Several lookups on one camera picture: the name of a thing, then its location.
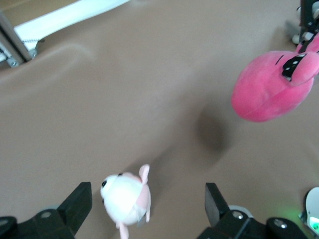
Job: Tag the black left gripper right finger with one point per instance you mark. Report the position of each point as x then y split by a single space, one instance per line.
214 206

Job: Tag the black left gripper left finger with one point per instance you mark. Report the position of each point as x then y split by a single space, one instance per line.
77 206

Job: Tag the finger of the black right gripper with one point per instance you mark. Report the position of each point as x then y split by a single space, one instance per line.
307 15

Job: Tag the bright pink round plush toy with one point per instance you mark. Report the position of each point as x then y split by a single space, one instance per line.
264 94

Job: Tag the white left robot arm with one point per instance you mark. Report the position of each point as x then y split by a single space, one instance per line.
312 199

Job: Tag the grey white plush husky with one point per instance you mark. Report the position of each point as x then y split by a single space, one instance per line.
296 39

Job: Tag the pale pink white plush dog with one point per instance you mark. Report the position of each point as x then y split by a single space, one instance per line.
122 199

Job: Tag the brown table mat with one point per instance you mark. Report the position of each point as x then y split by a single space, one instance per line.
124 112

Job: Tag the white table edge strip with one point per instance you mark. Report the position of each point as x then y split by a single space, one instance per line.
62 17

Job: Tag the aluminium camera post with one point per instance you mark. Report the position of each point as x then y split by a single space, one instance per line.
17 39

